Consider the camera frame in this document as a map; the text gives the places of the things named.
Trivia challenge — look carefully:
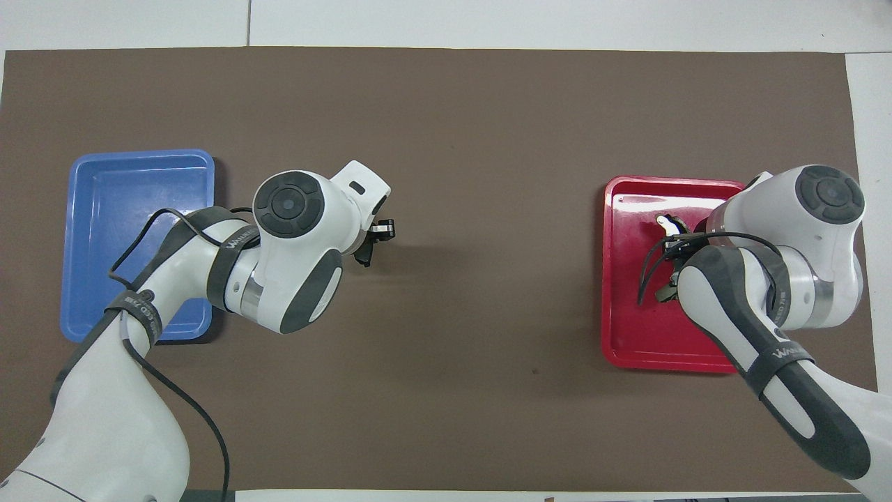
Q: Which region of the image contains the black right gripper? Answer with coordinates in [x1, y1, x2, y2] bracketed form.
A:
[662, 218, 715, 254]

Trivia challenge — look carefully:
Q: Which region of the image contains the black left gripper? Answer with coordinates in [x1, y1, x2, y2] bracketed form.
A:
[353, 202, 396, 268]

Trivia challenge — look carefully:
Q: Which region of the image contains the red plastic tray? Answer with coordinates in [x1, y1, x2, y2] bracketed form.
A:
[601, 176, 746, 374]

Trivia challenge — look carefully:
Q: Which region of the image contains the brown table mat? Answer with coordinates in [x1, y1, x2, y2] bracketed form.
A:
[0, 47, 877, 492]

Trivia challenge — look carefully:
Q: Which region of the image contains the blue plastic tray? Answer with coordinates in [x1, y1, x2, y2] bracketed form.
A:
[61, 149, 215, 344]

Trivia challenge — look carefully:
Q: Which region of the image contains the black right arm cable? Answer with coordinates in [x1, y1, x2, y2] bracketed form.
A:
[638, 232, 785, 305]

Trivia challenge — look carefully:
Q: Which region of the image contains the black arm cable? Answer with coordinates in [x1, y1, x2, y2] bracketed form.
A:
[108, 208, 231, 502]
[638, 232, 785, 305]

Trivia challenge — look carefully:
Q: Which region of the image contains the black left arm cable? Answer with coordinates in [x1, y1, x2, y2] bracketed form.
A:
[108, 208, 231, 502]

